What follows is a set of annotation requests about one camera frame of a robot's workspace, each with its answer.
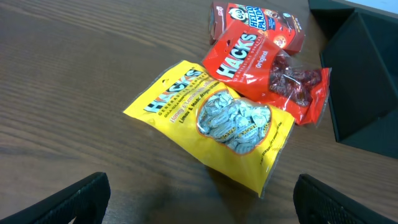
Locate yellow Hacks candy bag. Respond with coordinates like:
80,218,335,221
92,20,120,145
124,60,294,197

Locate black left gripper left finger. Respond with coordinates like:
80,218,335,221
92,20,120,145
1,172,111,224

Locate dark green open box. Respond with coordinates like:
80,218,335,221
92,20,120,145
308,0,397,158

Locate red Hacks candy bag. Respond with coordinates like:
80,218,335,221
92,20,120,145
202,21,331,125

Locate red Hello Panda box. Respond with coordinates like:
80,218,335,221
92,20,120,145
208,1,305,55

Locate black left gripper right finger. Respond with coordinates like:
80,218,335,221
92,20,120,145
293,174,397,224

